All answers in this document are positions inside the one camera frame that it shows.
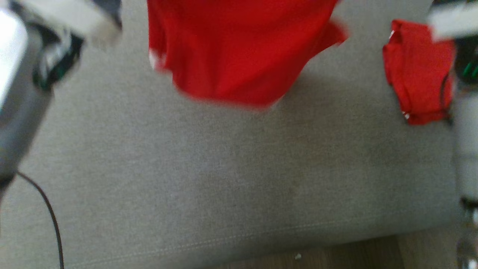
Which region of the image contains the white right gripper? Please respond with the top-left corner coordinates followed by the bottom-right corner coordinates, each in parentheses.
top-left (427, 1), bottom-right (478, 41)

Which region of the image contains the red garment with white trim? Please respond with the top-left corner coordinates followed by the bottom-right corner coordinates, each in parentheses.
top-left (147, 0), bottom-right (349, 109)
top-left (382, 19), bottom-right (457, 126)

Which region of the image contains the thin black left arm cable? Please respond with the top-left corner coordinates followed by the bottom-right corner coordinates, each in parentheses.
top-left (16, 171), bottom-right (65, 269)

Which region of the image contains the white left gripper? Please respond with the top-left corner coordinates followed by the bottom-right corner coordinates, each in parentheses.
top-left (9, 0), bottom-right (122, 49)

